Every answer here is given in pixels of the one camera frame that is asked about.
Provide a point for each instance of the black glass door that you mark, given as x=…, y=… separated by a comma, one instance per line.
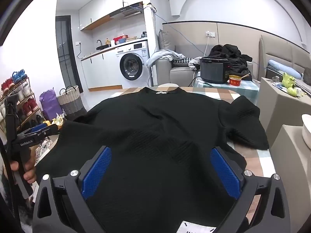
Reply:
x=66, y=51

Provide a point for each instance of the green toy figure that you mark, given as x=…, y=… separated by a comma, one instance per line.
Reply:
x=289, y=82

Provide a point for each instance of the brown blue checked blanket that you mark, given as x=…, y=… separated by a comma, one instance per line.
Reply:
x=255, y=156

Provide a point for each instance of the grey sofa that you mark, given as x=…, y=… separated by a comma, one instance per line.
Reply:
x=179, y=74

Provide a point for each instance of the person's left hand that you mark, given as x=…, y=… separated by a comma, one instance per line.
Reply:
x=29, y=173

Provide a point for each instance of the red basin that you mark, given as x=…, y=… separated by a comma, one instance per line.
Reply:
x=119, y=39

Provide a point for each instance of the light grey garment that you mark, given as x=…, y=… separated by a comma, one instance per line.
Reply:
x=158, y=55

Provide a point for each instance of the yellow toy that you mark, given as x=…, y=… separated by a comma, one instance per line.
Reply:
x=57, y=121

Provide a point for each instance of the beige cabinet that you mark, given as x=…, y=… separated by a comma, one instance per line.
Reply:
x=274, y=106

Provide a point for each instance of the red paper bowl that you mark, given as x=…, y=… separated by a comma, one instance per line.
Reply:
x=235, y=80

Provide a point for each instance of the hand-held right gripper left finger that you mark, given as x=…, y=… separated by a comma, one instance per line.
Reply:
x=97, y=172

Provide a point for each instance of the teal checked tablecloth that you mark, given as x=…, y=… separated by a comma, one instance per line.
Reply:
x=243, y=89

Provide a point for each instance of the pile of black clothes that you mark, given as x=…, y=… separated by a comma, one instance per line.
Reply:
x=233, y=53

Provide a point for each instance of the grey cushion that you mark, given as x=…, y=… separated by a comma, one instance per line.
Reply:
x=166, y=41

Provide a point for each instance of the black knit sweater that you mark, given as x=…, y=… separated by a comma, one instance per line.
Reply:
x=155, y=126

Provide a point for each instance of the metal shoe rack with shoes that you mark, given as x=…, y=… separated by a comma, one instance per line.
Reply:
x=26, y=102

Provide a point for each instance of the woven laundry basket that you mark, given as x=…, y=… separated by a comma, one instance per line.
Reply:
x=71, y=102

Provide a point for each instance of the white wall cabinets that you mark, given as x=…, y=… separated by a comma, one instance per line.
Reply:
x=107, y=2

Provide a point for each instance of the black rice cooker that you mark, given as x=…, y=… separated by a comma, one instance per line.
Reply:
x=213, y=70

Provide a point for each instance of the purple bag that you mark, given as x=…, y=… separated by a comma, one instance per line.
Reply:
x=49, y=104

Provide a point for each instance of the beige chair back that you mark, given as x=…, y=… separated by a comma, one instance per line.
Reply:
x=291, y=170

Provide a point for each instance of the range hood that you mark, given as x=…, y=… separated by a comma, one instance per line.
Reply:
x=126, y=11

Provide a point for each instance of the black kitchen faucet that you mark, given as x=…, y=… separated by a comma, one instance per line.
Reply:
x=100, y=43

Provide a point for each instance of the houndstooth pillow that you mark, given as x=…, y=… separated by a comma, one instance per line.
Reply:
x=182, y=58

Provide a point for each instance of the white washing machine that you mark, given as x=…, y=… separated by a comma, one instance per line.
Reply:
x=131, y=65

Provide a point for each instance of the white base cabinets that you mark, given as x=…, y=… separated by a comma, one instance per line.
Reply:
x=102, y=70

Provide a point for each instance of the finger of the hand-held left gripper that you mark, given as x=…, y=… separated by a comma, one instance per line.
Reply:
x=40, y=129

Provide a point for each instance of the beige padded headboard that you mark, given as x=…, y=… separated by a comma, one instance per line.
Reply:
x=279, y=48

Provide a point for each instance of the white bowl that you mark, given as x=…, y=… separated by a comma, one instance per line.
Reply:
x=306, y=131

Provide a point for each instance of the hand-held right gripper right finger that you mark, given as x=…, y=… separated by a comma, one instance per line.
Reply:
x=224, y=172

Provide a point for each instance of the light blue pillow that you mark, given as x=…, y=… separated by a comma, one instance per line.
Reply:
x=284, y=69

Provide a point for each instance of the white wall socket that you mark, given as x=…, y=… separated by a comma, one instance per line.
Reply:
x=210, y=34

